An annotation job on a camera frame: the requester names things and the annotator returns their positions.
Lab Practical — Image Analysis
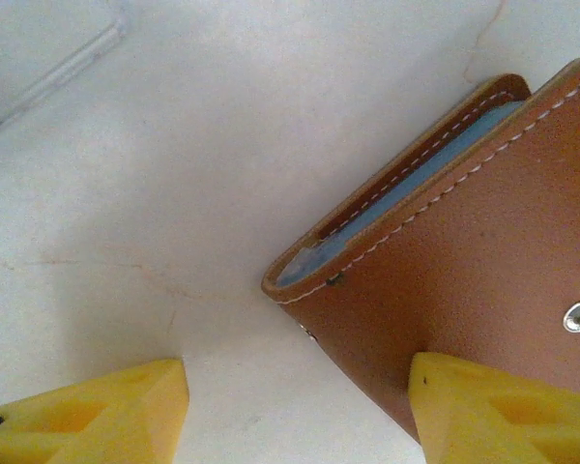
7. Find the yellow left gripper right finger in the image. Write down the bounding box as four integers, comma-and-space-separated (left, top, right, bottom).
407, 351, 580, 464

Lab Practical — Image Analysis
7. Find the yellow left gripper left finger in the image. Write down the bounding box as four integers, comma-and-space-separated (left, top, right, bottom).
0, 358, 191, 464

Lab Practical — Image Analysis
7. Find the brown leather card holder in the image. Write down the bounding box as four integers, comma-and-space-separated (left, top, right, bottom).
261, 56, 580, 447

